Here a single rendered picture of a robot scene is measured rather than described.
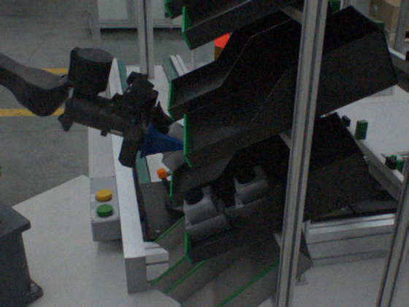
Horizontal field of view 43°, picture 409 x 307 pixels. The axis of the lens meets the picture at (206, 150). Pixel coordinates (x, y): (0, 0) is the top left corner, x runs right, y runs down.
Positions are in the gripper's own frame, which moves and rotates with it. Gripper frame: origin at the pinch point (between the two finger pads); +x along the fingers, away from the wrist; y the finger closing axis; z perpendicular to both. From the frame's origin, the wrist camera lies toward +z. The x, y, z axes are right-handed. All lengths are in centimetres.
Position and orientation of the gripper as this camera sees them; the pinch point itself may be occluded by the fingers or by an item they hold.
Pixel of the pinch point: (168, 134)
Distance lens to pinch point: 90.5
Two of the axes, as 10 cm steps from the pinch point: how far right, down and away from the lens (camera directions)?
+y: 0.8, -5.1, 8.5
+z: 2.9, -8.1, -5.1
